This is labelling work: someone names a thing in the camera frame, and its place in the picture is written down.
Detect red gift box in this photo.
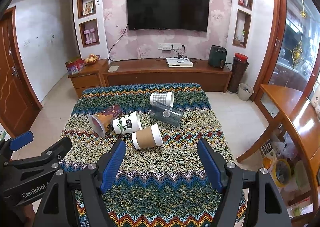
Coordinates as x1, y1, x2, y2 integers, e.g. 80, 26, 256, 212
65, 57, 85, 75

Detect small wooden drawer cabinet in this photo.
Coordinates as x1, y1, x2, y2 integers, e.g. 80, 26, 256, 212
68, 59, 108, 98

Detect framed picture on shelf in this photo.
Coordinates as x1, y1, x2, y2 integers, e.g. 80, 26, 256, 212
82, 1, 94, 16

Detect black TV power cable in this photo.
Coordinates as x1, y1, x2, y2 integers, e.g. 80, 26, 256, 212
108, 23, 129, 62

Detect white wall power strip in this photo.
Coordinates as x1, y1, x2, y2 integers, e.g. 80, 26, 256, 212
157, 43, 186, 51

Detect long wooden TV cabinet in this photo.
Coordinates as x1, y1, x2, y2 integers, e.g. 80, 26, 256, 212
103, 59, 232, 92

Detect dark wicker bin red lid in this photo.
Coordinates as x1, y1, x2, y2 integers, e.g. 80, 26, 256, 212
227, 53, 249, 94

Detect wooden framed glass door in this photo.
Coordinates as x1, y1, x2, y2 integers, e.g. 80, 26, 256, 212
254, 0, 319, 105

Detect white set-top box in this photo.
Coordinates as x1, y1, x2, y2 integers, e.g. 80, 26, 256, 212
166, 57, 194, 67

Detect yellow tape roll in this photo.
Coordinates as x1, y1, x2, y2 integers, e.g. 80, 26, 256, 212
271, 159, 292, 188

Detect colourful zigzag knitted table cloth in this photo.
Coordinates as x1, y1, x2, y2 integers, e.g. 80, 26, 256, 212
60, 83, 232, 226

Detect wooden side table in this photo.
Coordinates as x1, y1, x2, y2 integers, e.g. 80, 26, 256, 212
236, 85, 319, 226

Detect brown wooden door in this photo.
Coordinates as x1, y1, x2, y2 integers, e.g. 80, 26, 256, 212
1, 7, 42, 137

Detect white waste basket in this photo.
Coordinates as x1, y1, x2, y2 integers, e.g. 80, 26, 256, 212
238, 83, 254, 101

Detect basket of fruit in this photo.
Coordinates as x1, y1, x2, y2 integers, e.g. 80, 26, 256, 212
84, 54, 100, 65

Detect pink dumbbells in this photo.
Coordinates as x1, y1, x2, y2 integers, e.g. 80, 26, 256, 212
83, 28, 98, 45

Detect dark green air fryer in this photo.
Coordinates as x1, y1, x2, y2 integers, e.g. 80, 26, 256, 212
208, 45, 227, 69

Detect dark transparent plastic cup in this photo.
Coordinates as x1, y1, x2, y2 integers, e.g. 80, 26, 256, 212
150, 102, 184, 126

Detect brown sleeved white paper cup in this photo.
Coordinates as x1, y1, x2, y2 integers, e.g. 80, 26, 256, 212
132, 124, 163, 150

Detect white cup with plant print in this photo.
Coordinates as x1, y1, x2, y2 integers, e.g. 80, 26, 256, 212
112, 111, 142, 134

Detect white grey checkered cup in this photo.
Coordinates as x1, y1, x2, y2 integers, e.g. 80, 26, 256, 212
150, 92, 174, 107

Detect black curved television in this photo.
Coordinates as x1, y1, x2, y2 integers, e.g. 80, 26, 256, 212
127, 0, 210, 32

